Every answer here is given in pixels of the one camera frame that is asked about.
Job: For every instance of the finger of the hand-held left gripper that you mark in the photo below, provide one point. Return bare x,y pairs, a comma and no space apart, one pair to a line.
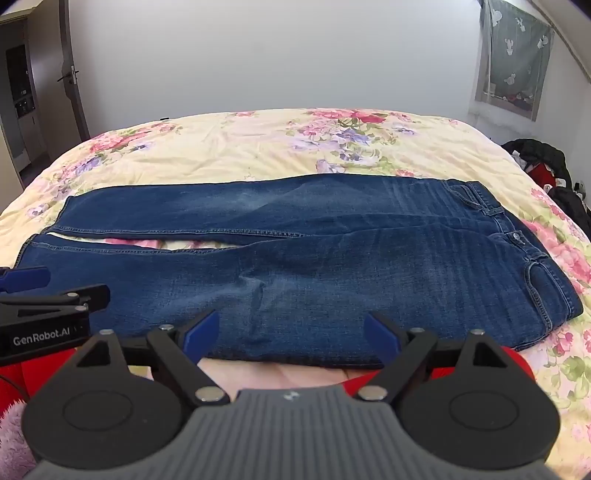
87,295
25,278

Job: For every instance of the red garment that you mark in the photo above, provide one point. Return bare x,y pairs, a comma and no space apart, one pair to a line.
544,174

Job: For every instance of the floral yellow blanket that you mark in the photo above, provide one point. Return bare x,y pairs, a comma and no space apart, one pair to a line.
240,143

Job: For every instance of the red cloth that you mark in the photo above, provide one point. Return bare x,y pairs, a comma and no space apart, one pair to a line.
14,385

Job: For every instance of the pile of dark clothes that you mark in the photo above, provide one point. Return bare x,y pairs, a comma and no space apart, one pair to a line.
554,154

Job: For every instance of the blue denim pants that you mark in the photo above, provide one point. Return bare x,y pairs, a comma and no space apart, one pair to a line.
346,258

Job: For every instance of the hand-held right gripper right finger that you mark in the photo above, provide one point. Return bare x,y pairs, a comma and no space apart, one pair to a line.
381,334

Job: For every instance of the brown door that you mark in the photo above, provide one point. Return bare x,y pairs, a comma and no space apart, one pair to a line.
74,46

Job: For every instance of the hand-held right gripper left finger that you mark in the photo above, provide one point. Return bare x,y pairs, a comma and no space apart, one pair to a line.
204,333

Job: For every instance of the pink fluffy cloth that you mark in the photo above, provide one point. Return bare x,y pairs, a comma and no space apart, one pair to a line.
14,443

